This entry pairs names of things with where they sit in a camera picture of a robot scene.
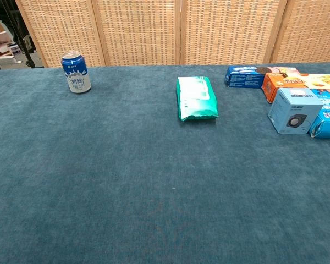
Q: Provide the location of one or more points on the blue white milk can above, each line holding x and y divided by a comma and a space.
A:
76, 74

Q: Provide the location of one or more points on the small light blue speaker box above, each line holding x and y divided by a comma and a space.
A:
294, 112

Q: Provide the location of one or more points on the wooden wicker folding screen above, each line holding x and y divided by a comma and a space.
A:
137, 30

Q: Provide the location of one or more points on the black tripod stand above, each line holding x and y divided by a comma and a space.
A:
23, 41

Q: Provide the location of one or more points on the blue velvet table cloth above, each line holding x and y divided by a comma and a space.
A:
126, 178

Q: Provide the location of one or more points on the orange biscuit box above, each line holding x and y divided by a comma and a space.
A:
272, 85

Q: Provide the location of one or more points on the light blue snack box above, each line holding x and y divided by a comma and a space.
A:
328, 121

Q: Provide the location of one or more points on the green wet wipes pack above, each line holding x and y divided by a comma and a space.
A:
195, 96

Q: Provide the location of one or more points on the dark blue cookie box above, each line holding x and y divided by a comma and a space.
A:
243, 79

